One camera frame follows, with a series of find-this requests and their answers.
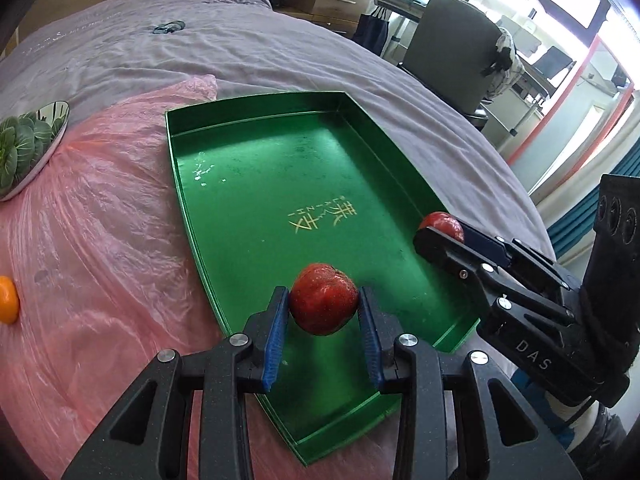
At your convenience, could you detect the red apple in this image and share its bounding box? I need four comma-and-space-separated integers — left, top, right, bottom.
419, 211, 464, 243
288, 263, 359, 336

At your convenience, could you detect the red apple front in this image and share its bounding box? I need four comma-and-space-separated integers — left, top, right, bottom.
288, 263, 359, 336

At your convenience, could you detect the large orange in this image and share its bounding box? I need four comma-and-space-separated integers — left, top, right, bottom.
0, 275, 20, 325

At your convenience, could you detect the blue gloved right hand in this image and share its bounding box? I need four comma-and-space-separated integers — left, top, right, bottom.
511, 370, 627, 454

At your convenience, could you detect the pink plastic sheet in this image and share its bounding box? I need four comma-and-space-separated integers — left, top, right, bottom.
0, 72, 402, 480

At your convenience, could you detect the grey office chair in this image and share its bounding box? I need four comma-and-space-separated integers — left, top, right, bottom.
399, 0, 513, 130

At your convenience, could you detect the green rectangular tray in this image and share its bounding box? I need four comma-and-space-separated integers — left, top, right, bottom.
164, 90, 490, 467

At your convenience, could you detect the dark blue tote bag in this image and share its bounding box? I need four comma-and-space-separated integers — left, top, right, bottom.
352, 6, 390, 55

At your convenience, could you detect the desk with clutter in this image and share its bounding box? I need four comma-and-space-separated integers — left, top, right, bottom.
366, 0, 582, 137

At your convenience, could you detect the green leafy vegetable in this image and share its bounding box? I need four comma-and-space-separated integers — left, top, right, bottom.
1, 112, 64, 197

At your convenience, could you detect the silver oval plate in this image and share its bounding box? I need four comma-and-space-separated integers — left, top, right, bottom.
1, 101, 70, 202

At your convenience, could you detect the purple bed cover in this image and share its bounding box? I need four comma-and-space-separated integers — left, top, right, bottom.
1, 0, 553, 255

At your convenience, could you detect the small dark item on bed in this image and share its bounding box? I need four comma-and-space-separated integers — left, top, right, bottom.
152, 20, 186, 35

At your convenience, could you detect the black camera module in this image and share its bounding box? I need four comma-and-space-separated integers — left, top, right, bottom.
580, 174, 639, 368

